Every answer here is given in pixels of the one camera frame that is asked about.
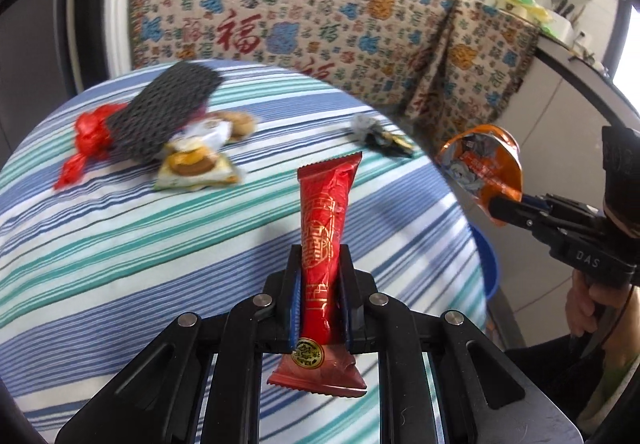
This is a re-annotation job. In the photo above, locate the grey refrigerator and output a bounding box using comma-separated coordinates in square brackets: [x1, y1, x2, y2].
[0, 0, 81, 140]

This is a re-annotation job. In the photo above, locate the round table striped tablecloth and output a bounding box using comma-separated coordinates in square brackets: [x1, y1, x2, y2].
[0, 58, 493, 444]

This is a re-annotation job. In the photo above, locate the red plastic wrapper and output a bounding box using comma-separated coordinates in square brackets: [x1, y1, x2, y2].
[54, 104, 131, 190]

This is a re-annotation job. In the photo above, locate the white counter cabinet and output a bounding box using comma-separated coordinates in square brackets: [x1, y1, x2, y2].
[480, 34, 640, 350]

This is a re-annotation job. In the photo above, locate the red gold-print snack packet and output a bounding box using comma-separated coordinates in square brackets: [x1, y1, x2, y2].
[267, 151, 368, 399]

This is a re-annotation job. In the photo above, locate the black foam net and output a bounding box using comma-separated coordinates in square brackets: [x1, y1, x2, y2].
[107, 62, 223, 160]

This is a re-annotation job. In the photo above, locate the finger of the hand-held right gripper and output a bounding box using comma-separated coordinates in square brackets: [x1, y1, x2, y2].
[520, 193, 601, 222]
[487, 197, 556, 244]

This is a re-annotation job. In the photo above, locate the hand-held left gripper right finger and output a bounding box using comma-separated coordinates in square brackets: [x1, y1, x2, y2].
[340, 244, 586, 444]

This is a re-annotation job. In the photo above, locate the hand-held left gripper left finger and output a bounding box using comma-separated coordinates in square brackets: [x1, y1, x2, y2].
[55, 244, 303, 444]

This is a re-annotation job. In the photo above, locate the white knife block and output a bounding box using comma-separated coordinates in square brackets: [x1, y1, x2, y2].
[547, 0, 583, 40]

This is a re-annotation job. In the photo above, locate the person's right hand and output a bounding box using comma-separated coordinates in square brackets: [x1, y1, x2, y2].
[565, 269, 608, 355]

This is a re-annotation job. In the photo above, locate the white patterned wrapper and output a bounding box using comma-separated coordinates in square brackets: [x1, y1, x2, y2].
[152, 147, 243, 192]

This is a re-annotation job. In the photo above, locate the white crumpled wrapper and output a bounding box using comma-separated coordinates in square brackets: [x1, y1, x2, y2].
[167, 119, 233, 152]

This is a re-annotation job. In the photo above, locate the dark crumpled wrapper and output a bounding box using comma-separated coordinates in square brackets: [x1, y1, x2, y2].
[350, 113, 415, 159]

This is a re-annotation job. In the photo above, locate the person's dark clothing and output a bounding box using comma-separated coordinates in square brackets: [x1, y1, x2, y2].
[500, 334, 640, 430]

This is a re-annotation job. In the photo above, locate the blue plastic basket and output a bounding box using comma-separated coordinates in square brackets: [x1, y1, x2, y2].
[470, 224, 501, 300]

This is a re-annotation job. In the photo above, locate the cookie packet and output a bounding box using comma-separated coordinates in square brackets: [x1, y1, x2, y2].
[200, 111, 257, 142]

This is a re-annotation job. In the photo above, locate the orange snack wrapper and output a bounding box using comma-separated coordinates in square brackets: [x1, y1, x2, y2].
[434, 124, 524, 227]

